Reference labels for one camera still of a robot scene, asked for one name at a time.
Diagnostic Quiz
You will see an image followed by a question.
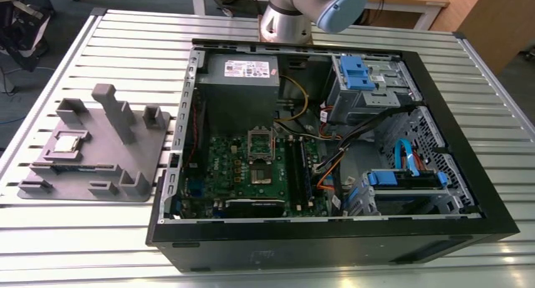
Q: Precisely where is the silver square CPU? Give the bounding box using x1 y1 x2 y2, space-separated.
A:
52 134 84 153

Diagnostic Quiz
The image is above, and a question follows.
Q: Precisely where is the metal socket cover frame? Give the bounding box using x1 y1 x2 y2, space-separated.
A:
247 128 277 163

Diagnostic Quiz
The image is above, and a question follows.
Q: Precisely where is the CPU socket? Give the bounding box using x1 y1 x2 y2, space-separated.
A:
249 161 275 186

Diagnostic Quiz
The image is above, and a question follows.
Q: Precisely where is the RAM stick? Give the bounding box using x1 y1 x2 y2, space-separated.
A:
48 164 115 173

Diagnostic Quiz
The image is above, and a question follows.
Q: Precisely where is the grey plastic parts rack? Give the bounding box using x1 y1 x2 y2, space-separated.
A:
16 83 175 203

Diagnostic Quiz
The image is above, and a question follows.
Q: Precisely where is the grey power supply unit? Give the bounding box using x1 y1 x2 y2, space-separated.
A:
195 53 282 129

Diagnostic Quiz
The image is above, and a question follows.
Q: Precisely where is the green motherboard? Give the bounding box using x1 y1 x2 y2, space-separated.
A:
178 125 333 220

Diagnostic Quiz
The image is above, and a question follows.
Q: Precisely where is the black RAM slot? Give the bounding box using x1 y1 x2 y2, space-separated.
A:
286 136 303 209
297 136 315 207

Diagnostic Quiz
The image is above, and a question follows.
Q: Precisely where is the black graphics card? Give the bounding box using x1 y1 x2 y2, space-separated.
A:
223 198 289 219

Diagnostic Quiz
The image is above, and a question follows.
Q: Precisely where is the grey metal drive cage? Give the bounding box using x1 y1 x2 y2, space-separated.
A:
326 53 423 126

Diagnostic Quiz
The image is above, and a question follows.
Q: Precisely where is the black open PC case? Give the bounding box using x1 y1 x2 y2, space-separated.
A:
144 37 521 273

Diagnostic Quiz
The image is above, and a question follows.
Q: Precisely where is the empty blue disk carrier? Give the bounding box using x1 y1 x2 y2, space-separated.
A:
342 186 379 217

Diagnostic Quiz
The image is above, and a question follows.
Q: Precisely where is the hard disk in blue carrier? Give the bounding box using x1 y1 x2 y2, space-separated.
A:
366 170 447 189

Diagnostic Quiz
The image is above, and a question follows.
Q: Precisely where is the metal disk bay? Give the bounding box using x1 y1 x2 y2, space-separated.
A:
341 168 481 217

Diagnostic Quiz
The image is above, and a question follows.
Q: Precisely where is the wooden cabinet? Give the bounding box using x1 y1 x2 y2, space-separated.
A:
430 0 535 75

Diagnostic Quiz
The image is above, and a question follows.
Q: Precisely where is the white metal desk frame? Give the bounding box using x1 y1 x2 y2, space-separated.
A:
54 0 214 16

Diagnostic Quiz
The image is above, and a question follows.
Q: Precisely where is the yellow wire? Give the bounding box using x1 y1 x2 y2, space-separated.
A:
279 75 310 122

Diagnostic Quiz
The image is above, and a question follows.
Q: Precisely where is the blue plastic drive rail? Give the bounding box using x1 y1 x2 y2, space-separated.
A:
339 55 370 76
346 75 377 91

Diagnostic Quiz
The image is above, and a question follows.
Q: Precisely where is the orange wire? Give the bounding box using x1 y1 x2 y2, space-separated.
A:
317 162 342 193

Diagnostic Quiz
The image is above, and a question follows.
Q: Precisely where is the black sleeved wire bundle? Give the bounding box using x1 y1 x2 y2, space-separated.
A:
314 107 415 172

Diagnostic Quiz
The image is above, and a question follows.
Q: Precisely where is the blue data wire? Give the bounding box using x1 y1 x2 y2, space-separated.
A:
394 138 422 177

